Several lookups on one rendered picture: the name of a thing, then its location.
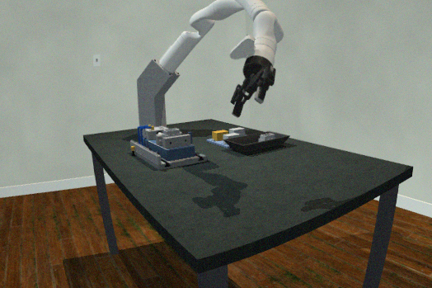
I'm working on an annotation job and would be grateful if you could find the small yellow block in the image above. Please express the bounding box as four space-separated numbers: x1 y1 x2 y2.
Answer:
212 130 228 141

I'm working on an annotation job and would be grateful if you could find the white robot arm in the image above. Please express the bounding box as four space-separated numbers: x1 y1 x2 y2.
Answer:
159 0 284 73

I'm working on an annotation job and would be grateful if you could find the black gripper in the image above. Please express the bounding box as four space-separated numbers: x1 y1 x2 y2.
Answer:
231 55 276 118

